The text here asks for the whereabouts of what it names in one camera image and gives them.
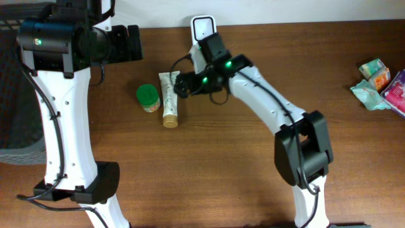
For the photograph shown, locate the teal toilet tissue wipes pack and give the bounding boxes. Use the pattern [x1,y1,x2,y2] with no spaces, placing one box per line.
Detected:
[350,79,390,111]

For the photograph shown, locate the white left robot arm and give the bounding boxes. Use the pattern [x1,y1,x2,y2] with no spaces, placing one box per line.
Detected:
[16,1,143,227]

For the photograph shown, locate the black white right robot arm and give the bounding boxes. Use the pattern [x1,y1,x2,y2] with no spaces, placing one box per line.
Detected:
[174,33,333,227]

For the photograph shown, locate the teal tissue packet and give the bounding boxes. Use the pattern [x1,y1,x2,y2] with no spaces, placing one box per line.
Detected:
[359,58,385,80]

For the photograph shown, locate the red purple tissue pack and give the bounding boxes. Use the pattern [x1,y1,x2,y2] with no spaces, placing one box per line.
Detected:
[381,70,404,118]

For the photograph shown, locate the green lid jar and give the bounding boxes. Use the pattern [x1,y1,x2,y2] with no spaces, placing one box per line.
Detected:
[136,84,161,113]

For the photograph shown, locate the orange tissue packet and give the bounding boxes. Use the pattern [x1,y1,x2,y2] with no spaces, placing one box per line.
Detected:
[368,68,391,91]

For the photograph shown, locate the white tube gold cap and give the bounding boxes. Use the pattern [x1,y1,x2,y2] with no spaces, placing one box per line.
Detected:
[159,71,180,128]

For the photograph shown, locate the grey plastic mesh basket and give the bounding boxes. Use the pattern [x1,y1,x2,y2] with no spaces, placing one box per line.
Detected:
[1,2,49,165]

